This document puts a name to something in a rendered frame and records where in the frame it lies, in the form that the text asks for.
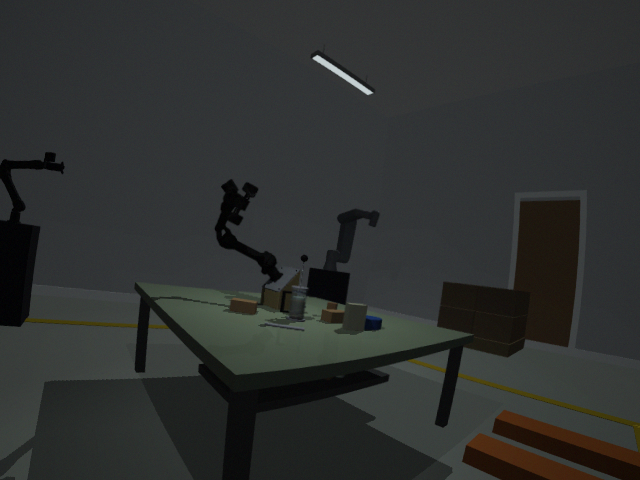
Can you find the dark blue cylinder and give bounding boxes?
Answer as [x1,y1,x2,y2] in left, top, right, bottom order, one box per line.
[365,315,382,330]

